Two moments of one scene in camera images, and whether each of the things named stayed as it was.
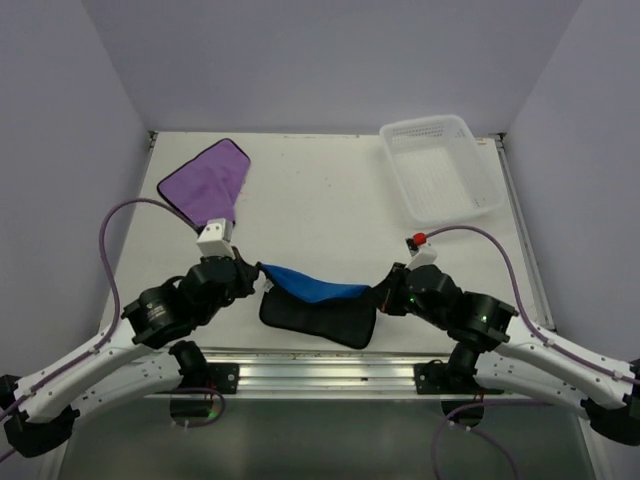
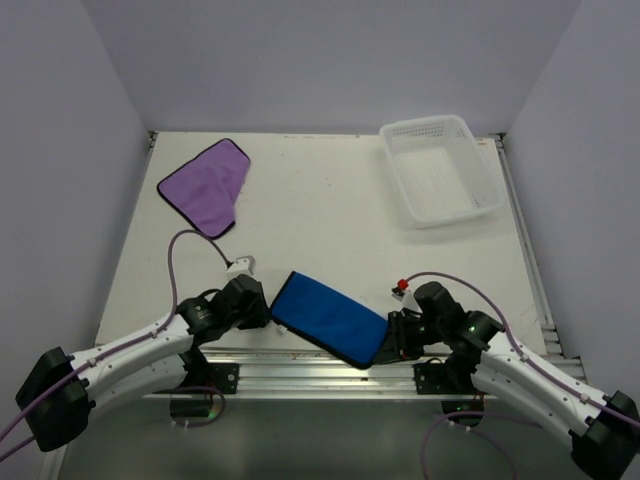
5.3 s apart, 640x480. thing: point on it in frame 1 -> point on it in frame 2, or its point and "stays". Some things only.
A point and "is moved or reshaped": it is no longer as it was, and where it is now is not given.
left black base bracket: [223, 377] stays
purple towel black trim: [206, 186] stays
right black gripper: [385, 293] -> [396, 345]
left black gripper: [249, 279] -> [261, 314]
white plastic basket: [444, 176] stays
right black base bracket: [431, 378] stays
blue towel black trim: [341, 313] is moved or reshaped
